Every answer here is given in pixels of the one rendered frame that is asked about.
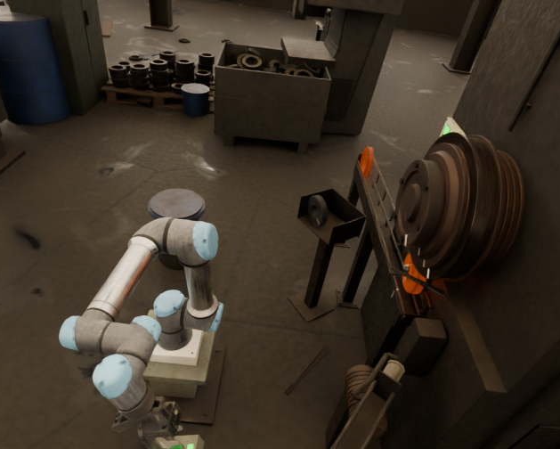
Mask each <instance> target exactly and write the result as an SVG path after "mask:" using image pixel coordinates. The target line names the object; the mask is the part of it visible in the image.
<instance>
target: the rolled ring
mask: <svg viewBox="0 0 560 449"><path fill-rule="evenodd" d="M373 159H374V151H373V148H372V147H366V148H365V149H364V151H363V154H362V156H361V170H362V173H363V175H364V177H368V176H369V173H370V171H371V169H372V164H373Z"/></svg>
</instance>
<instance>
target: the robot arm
mask: <svg viewBox="0 0 560 449"><path fill-rule="evenodd" d="M217 248H218V234H217V230H216V229H215V227H214V226H213V225H212V224H209V223H205V222H202V221H191V220H184V219H178V218H172V217H162V218H159V219H156V220H154V221H151V222H149V223H148V224H146V225H145V226H143V227H142V228H141V229H140V230H138V231H137V232H136V233H135V234H134V235H133V237H132V238H131V240H130V241H129V242H128V250H127V251H126V253H125V255H124V256H123V257H122V258H121V259H120V261H119V262H118V264H117V266H116V267H115V269H114V270H113V271H112V273H111V274H110V276H109V278H108V279H107V281H106V282H105V283H104V284H103V285H102V287H101V289H100V290H99V292H98V293H97V295H96V296H95V298H94V299H93V301H92V302H91V304H90V305H89V307H88V308H87V309H86V310H85V312H84V314H83V315H82V316H79V315H78V316H71V317H70V318H69V319H67V320H66V321H65V322H64V323H63V325H62V326H61V330H60V335H59V339H60V343H61V345H62V346H63V347H66V348H69V349H74V350H77V351H86V352H91V353H97V354H103V355H109V356H108V357H106V358H104V359H103V360H102V362H101V363H100V364H98V365H97V366H96V368H95V370H94V372H93V384H94V385H95V386H96V387H97V389H98V390H99V391H100V393H101V394H102V395H103V396H104V397H106V398H107V399H108V400H109V401H110V402H111V403H112V404H113V405H114V406H115V407H116V408H117V409H118V413H117V415H116V417H115V419H114V422H113V425H112V427H111V429H112V430H114V431H117V432H120V431H123V430H125V429H129V428H131V427H132V426H135V425H138V426H139V428H138V434H139V437H140V438H141V439H142V443H143V444H144V445H145V447H146V448H148V449H162V448H168V447H170V446H172V445H179V442H178V441H175V438H174V437H175V436H176V432H177V431H180V430H182V429H183V427H182V426H180V425H179V423H180V419H181V412H183V411H182V410H181V408H180V407H179V406H178V405H177V403H176V402H165V400H166V399H165V398H164V397H163V396H155V395H154V393H153V391H152V390H151V389H150V387H149V386H148V385H147V383H146V382H145V381H144V380H143V378H142V375H143V374H144V371H145V369H146V367H147V364H148V362H149V360H150V357H151V355H152V353H153V351H154V348H155V346H156V345H157V344H158V345H159V346H160V347H161V348H163V349H165V350H167V351H175V350H179V349H181V348H183V347H185V346H187V345H188V344H189V343H190V341H191V339H192V335H193V331H192V330H198V331H206V332H215V331H217V329H218V326H219V323H220V321H221V317H222V313H223V303H221V302H218V301H217V298H216V297H215V295H213V289H212V281H211V273H210V264H209V262H210V261H211V260H212V259H213V258H214V257H215V255H216V252H217ZM162 253H166V254H170V255H177V257H178V261H179V263H180V264H181V265H183V266H184V271H185V275H186V281H187V285H188V291H189V296H190V298H185V297H184V295H183V294H182V293H181V292H180V291H179V290H168V291H165V292H164V293H162V294H160V295H159V296H158V297H157V298H156V300H155V302H154V314H155V315H156V319H157V320H155V319H153V318H151V317H149V316H145V315H142V316H137V317H135V318H134V320H133V321H132V322H131V323H130V324H124V323H119V322H115V321H116V320H117V318H118V316H119V314H120V313H121V311H122V309H123V308H124V306H125V304H126V302H127V300H128V299H129V298H130V296H131V295H132V293H133V291H134V289H135V287H136V285H137V284H138V282H139V280H140V279H141V278H142V276H143V274H144V272H145V271H146V269H147V267H148V266H149V264H150V262H151V261H153V260H155V259H156V258H157V257H158V255H159V254H162ZM176 407H177V408H178V409H177V408H176Z"/></svg>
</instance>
